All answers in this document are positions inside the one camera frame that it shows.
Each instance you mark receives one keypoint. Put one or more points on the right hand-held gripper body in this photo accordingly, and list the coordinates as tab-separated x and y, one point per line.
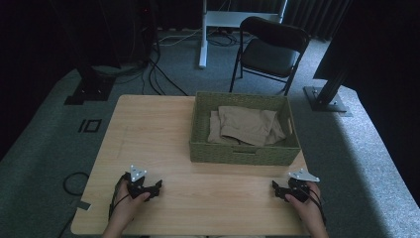
300	186

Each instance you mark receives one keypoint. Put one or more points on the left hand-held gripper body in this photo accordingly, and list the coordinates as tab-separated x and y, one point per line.
137	185

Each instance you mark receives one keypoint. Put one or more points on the green woven basket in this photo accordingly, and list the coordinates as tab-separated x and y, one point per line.
244	155

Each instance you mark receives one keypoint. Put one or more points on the khaki pants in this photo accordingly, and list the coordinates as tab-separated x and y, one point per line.
246	125

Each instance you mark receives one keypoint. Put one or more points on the person's right hand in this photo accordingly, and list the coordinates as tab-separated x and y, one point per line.
307	208

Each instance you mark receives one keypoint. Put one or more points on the person's left hand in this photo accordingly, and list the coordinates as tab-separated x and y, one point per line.
127	208

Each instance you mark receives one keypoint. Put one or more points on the grey tape piece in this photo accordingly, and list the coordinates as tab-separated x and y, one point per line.
84	205

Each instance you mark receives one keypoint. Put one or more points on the black metal stand with base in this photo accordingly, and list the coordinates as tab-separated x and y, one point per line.
328	95
90	86

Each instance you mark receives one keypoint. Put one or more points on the black folding chair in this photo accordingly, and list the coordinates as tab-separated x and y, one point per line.
270	54

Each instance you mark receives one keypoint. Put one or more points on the dark equipment cabinet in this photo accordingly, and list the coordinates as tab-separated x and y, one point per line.
140	29

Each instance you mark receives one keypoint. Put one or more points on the dark curtain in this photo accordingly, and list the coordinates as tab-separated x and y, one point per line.
313	16

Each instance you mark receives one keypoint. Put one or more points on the white metal desk frame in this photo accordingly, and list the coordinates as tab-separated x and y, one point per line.
214	20

